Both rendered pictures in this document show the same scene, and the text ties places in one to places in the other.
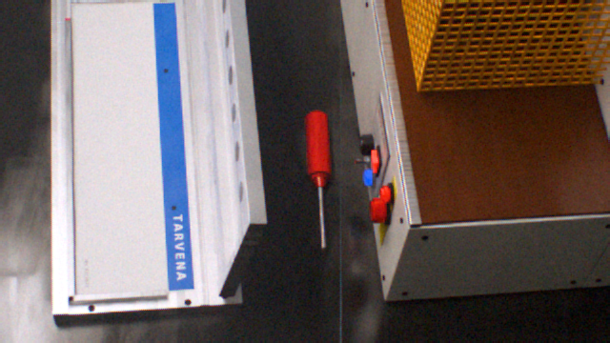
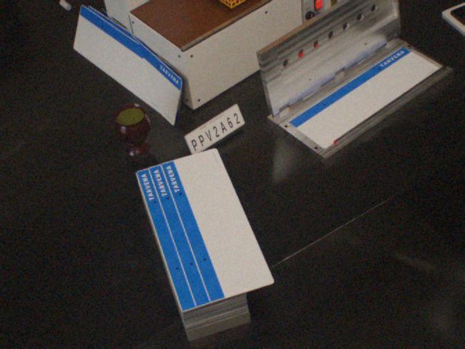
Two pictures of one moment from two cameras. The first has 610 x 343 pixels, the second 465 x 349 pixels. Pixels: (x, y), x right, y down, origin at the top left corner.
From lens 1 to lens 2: 230 cm
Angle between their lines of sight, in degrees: 60
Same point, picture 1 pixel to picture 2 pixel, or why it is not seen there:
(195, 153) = (351, 75)
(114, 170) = (383, 91)
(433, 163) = not seen: outside the picture
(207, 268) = (391, 48)
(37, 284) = (446, 88)
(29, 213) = (425, 108)
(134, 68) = (333, 113)
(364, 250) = not seen: hidden behind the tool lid
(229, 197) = (370, 30)
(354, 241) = not seen: hidden behind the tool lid
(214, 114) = (342, 51)
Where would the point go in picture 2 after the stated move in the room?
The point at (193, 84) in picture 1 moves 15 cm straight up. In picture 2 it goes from (321, 94) to (320, 46)
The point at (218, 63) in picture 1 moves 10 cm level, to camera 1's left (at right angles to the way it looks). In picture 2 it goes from (319, 63) to (340, 86)
